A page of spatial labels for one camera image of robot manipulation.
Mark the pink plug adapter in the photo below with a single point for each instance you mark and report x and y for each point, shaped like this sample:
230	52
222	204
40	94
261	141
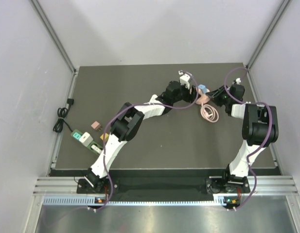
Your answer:
97	126

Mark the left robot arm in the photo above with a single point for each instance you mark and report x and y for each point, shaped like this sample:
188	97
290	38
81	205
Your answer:
125	125

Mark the blue plug adapter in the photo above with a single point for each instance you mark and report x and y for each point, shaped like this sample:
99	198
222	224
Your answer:
203	88

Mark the yellow plug adapter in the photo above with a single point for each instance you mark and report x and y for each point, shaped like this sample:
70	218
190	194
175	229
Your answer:
104	136

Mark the green power strip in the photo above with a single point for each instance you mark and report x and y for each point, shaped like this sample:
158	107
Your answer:
76	134

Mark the white plug adapter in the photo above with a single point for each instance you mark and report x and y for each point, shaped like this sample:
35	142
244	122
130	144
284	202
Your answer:
85	139

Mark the white cylindrical plug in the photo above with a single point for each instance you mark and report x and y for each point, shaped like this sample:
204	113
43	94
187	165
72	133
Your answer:
95	149

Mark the pink round socket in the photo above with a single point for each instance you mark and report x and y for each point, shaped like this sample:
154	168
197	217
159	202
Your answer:
203	98

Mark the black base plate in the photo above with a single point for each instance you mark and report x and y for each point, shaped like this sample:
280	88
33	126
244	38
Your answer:
163	185

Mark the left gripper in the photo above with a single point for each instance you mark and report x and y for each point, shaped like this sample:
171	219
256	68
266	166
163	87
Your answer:
189	97

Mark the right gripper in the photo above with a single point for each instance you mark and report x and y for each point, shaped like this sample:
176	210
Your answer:
217	95

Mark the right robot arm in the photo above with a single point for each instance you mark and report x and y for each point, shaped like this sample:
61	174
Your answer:
260	129

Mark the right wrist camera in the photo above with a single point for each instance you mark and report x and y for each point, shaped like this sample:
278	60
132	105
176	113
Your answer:
237	81

